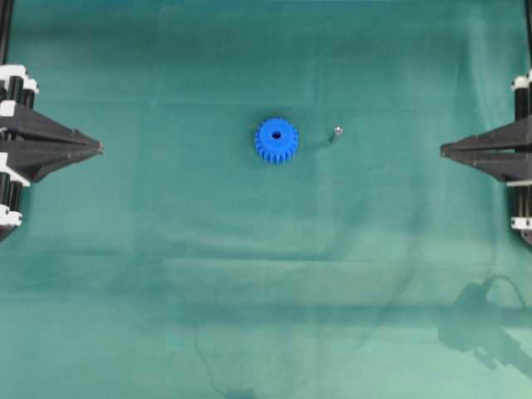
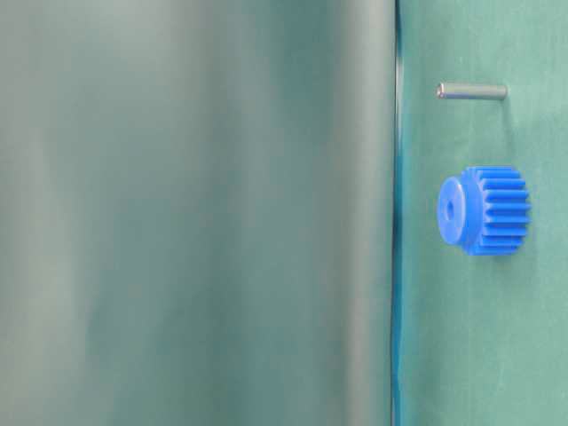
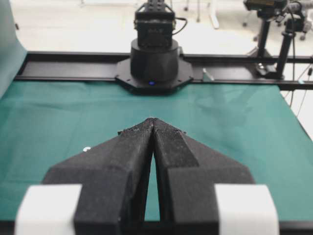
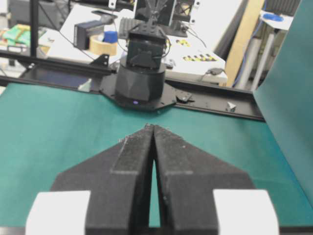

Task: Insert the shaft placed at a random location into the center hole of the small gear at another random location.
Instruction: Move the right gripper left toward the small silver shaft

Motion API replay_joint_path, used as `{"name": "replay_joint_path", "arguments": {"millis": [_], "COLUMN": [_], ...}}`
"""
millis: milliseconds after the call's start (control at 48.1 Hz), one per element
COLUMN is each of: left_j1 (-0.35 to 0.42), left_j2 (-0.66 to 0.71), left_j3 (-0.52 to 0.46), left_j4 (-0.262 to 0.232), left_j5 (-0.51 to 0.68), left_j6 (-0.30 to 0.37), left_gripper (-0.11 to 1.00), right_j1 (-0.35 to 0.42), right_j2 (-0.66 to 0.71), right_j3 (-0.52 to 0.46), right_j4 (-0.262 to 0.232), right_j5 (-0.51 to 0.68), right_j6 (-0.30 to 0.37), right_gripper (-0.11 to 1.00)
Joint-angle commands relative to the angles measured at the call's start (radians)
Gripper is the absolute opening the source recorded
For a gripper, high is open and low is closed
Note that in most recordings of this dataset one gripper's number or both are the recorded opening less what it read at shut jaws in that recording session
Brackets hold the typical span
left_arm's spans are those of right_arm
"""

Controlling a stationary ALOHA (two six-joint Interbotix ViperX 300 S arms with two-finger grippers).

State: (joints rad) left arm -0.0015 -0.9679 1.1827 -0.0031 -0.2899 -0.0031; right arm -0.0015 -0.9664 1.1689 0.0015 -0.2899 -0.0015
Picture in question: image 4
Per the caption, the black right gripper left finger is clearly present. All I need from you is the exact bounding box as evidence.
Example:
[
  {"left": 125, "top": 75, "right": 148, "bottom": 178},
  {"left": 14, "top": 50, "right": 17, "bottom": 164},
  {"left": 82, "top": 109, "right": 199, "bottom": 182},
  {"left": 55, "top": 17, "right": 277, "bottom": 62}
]
[{"left": 25, "top": 123, "right": 154, "bottom": 235}]

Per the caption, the green table mat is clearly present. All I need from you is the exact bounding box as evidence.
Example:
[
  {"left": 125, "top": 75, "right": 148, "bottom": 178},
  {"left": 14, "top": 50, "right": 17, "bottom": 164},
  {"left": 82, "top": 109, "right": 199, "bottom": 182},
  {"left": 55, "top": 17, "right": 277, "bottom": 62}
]
[{"left": 0, "top": 84, "right": 313, "bottom": 227}]

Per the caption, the blue cup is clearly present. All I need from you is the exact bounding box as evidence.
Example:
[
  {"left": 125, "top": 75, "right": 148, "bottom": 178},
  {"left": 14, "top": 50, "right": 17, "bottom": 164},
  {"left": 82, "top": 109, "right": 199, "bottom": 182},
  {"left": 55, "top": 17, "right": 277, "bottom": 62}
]
[{"left": 102, "top": 31, "right": 118, "bottom": 44}]

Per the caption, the green backdrop panel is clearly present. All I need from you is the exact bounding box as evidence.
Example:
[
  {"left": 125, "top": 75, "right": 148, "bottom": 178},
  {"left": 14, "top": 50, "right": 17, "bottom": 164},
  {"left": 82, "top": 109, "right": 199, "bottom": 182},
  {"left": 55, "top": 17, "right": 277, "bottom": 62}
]
[{"left": 253, "top": 0, "right": 313, "bottom": 203}]

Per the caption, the black box device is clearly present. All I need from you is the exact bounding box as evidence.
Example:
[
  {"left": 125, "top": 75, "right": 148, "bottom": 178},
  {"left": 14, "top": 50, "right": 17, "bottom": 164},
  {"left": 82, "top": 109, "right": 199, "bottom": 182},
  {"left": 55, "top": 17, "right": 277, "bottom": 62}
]
[{"left": 73, "top": 16, "right": 114, "bottom": 50}]

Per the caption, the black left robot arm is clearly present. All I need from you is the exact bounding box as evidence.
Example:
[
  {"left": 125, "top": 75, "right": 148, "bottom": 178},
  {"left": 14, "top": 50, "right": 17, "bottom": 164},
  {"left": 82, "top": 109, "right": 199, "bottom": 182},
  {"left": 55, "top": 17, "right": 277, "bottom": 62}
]
[{"left": 99, "top": 0, "right": 177, "bottom": 111}]

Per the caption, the black aluminium frame rail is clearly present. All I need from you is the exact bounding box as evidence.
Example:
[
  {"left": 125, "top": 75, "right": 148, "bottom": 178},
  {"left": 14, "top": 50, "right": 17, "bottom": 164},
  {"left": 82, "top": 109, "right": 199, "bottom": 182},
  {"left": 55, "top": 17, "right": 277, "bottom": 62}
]
[{"left": 0, "top": 50, "right": 265, "bottom": 121}]

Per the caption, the roll of brown tape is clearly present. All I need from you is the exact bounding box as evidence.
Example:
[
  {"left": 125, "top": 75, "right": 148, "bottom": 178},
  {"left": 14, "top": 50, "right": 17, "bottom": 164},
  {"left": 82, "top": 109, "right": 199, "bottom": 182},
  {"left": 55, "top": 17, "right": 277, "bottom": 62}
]
[{"left": 89, "top": 35, "right": 117, "bottom": 56}]

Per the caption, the white side table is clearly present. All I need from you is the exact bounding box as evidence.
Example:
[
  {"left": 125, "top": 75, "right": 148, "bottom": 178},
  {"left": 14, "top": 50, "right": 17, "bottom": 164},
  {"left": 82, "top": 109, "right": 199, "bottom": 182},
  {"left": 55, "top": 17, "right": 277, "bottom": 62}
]
[{"left": 45, "top": 0, "right": 228, "bottom": 87}]

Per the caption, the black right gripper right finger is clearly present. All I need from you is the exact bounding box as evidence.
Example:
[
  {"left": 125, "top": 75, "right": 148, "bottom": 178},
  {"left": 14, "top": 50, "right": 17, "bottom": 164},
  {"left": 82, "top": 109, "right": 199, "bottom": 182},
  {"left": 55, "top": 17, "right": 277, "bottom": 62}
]
[{"left": 152, "top": 124, "right": 280, "bottom": 235}]

